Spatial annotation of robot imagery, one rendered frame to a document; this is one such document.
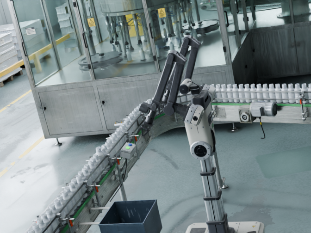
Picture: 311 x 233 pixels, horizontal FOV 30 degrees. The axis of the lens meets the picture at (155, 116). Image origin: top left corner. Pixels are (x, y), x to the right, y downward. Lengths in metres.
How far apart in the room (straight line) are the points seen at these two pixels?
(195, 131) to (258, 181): 2.00
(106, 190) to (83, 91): 3.61
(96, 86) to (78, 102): 0.37
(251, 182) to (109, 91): 2.53
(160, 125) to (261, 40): 3.88
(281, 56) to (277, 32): 0.37
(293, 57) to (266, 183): 3.39
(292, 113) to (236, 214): 1.11
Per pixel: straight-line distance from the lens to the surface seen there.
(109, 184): 4.43
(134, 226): 3.75
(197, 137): 4.27
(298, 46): 9.00
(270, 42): 9.01
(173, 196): 6.11
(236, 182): 6.16
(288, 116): 5.22
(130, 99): 7.64
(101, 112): 7.85
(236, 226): 4.86
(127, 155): 4.48
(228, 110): 5.46
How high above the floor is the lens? 2.70
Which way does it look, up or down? 18 degrees down
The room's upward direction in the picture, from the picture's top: 12 degrees counter-clockwise
